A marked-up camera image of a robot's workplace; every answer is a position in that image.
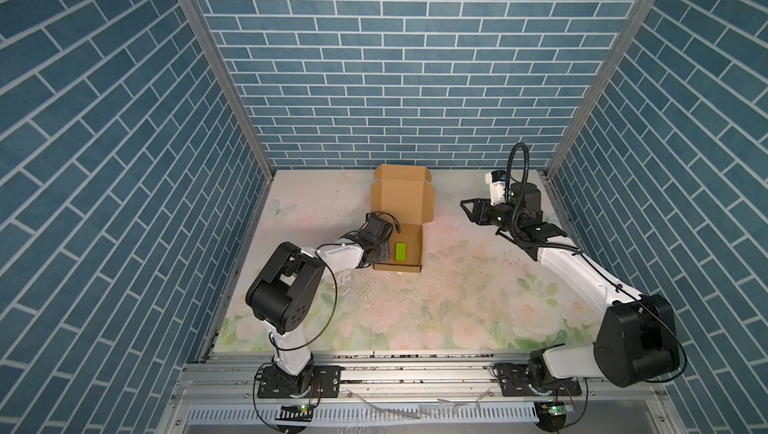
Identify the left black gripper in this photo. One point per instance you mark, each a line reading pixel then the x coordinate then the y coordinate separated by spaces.
pixel 384 249

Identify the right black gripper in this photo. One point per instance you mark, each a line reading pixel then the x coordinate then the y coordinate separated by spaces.
pixel 482 208

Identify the green orange toy brick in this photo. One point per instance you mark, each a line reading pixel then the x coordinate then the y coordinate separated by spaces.
pixel 401 252

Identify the brown cardboard box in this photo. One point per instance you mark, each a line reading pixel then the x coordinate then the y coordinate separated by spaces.
pixel 408 194

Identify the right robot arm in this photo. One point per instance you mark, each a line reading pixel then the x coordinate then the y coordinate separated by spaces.
pixel 636 340

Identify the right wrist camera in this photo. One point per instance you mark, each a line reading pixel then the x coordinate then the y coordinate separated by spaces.
pixel 496 180

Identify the white slotted cable duct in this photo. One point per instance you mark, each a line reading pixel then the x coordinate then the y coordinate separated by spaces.
pixel 340 414

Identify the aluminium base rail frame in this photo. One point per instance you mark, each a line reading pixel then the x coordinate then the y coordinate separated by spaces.
pixel 578 406

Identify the right corner aluminium post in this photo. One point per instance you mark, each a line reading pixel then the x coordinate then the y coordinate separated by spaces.
pixel 620 45

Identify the corner aluminium post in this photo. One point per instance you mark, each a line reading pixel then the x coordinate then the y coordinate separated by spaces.
pixel 206 40
pixel 620 45

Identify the left corner aluminium post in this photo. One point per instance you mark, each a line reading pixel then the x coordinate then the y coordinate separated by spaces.
pixel 206 40

